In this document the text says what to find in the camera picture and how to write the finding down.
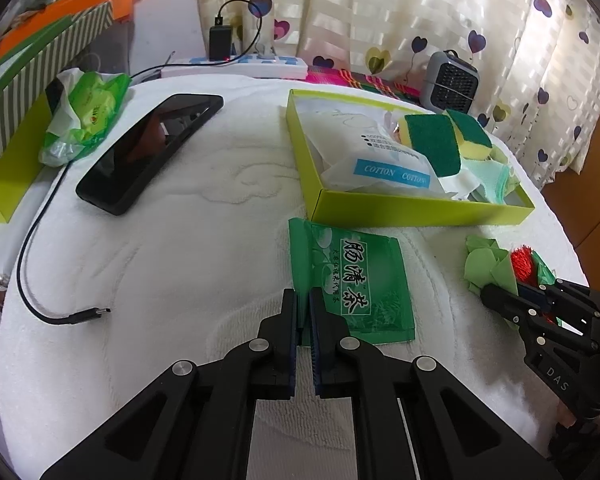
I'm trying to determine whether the yellow sponge with green pad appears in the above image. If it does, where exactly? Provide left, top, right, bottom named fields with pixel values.
left=397, top=114, right=463, bottom=178
left=442, top=109, right=495, bottom=163

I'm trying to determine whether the green striped box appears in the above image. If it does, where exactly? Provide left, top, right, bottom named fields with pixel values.
left=0, top=1, right=115, bottom=166

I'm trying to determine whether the orange plastic bin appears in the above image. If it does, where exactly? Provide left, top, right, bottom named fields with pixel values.
left=0, top=0, right=133, bottom=63

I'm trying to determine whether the small grey heater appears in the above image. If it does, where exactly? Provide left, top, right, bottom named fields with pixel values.
left=419, top=50, right=481, bottom=116

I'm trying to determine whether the lime green carton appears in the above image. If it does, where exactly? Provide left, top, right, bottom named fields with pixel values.
left=0, top=91, right=63, bottom=226

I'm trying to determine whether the white power strip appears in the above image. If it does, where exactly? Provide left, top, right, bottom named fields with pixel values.
left=160, top=55, right=308, bottom=80

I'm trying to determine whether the black smartphone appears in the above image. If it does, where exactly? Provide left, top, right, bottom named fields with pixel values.
left=76, top=93, right=225, bottom=217

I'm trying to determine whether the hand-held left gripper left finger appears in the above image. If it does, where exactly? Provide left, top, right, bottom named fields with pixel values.
left=39, top=289, right=301, bottom=480

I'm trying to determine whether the pink plaid cloth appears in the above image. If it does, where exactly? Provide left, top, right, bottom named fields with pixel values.
left=305, top=67, right=426, bottom=108

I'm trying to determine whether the white cotton pads bag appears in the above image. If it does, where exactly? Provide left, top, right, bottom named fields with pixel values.
left=300, top=105, right=448, bottom=196

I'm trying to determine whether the orange-rimmed white table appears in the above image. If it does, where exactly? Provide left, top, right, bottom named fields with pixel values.
left=87, top=0, right=216, bottom=81

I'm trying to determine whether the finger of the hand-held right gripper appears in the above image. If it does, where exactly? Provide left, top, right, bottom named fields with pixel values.
left=518, top=280, right=600, bottom=350
left=481, top=284, right=549, bottom=357

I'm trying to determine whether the black power strip cord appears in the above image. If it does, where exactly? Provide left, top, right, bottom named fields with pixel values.
left=127, top=50, right=178, bottom=86

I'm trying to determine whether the green tea packet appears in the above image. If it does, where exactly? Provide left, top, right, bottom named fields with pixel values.
left=287, top=217, right=416, bottom=346

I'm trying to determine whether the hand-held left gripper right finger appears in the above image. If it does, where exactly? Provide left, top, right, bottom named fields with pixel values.
left=306, top=287, right=565, bottom=480

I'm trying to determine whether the cream curtain with hearts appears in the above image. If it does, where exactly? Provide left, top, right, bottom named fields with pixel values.
left=195, top=0, right=600, bottom=191

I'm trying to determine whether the black usb cable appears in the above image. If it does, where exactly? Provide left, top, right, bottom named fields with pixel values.
left=19, top=160, right=112, bottom=326

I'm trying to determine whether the green tissue packet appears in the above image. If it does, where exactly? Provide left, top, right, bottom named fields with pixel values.
left=39, top=69, right=132, bottom=167

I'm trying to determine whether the lime green box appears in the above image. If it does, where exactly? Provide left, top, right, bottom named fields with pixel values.
left=285, top=89, right=536, bottom=228

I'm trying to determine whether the black charger cable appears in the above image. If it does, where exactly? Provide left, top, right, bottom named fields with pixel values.
left=212, top=0, right=276, bottom=56

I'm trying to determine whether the green paper bundle red tuft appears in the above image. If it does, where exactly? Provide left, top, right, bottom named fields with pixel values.
left=464, top=235, right=563, bottom=331

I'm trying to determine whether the mint green cloth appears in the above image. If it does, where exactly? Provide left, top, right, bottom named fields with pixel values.
left=442, top=157, right=511, bottom=206

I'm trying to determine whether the black charger adapter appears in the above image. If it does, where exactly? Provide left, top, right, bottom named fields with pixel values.
left=209, top=26, right=233, bottom=62

